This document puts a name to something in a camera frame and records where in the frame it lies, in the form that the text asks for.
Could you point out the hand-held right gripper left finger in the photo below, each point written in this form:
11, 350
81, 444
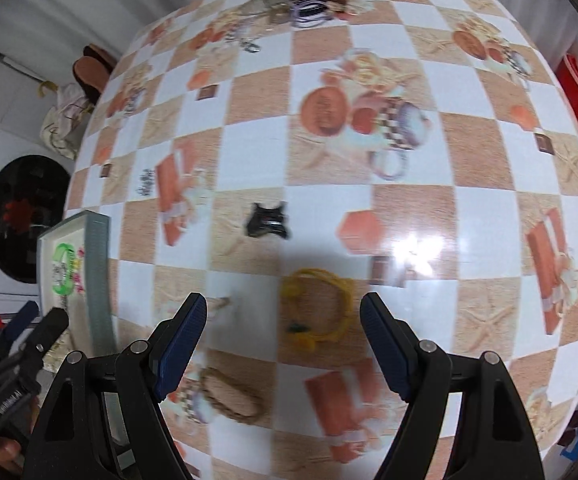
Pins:
184, 345

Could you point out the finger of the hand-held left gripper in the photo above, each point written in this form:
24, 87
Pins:
21, 321
49, 332

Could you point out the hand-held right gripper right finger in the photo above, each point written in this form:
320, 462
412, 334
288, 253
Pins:
386, 345

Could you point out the cream polka dot scrunchie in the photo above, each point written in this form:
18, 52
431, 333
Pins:
59, 350

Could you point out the small clear hair clip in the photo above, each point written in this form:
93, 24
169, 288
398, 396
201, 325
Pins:
60, 274

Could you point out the grey rectangular tray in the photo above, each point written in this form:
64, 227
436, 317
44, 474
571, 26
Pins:
98, 280

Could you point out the green translucent bangle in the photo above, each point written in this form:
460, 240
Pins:
61, 255

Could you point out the person's left hand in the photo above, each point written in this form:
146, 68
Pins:
6, 455

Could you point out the white washing machine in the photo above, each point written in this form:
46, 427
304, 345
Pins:
24, 210

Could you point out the small black hair claw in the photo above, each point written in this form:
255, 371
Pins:
269, 220

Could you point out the silver earring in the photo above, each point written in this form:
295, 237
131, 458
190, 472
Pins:
145, 182

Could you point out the checkered printed tablecloth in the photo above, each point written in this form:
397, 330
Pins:
249, 160

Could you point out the beige cloth bag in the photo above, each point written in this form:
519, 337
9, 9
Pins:
64, 120

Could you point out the brown slipper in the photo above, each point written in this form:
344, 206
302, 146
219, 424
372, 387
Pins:
100, 54
91, 77

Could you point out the silver lobster clasp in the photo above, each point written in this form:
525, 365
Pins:
250, 44

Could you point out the clear large hair claw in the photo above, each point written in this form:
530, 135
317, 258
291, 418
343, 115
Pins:
269, 4

